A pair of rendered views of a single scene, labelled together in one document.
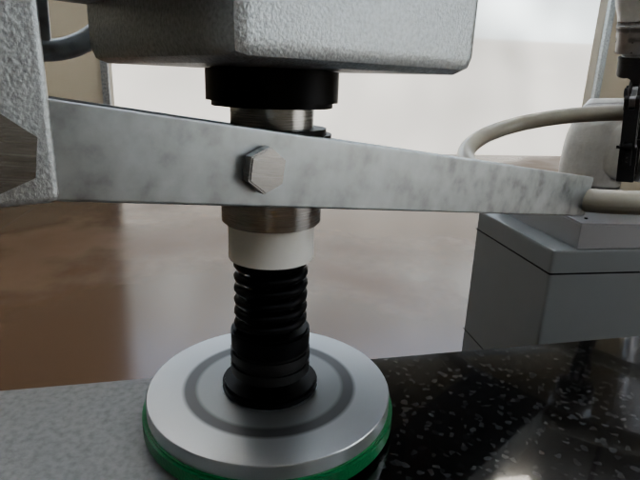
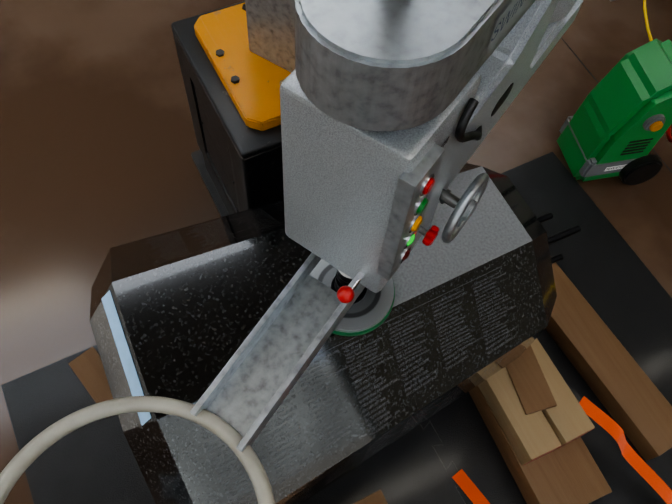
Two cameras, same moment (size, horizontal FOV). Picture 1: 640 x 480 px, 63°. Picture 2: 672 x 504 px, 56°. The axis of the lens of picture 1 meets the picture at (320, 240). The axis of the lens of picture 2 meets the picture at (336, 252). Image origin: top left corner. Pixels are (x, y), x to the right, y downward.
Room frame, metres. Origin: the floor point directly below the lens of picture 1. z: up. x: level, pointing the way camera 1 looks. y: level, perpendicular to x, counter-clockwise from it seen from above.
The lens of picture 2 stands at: (1.00, -0.21, 2.24)
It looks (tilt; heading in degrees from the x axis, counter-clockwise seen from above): 61 degrees down; 160
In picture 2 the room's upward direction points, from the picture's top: 6 degrees clockwise
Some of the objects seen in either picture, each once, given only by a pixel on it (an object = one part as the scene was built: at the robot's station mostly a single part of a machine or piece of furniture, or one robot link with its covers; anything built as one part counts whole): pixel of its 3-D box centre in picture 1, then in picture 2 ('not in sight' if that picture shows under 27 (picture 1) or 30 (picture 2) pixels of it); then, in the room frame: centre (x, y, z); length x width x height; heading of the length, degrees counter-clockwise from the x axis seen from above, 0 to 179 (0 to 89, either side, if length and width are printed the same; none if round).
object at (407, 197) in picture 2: not in sight; (406, 217); (0.54, 0.06, 1.41); 0.08 x 0.03 x 0.28; 130
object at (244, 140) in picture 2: not in sight; (292, 129); (-0.50, 0.10, 0.37); 0.66 x 0.66 x 0.74; 13
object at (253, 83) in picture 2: not in sight; (291, 49); (-0.50, 0.10, 0.76); 0.49 x 0.49 x 0.05; 13
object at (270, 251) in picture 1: (270, 235); not in sight; (0.41, 0.04, 1.04); 0.07 x 0.07 x 0.04
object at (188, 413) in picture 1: (270, 389); (348, 289); (0.41, 0.04, 0.89); 0.21 x 0.21 x 0.01
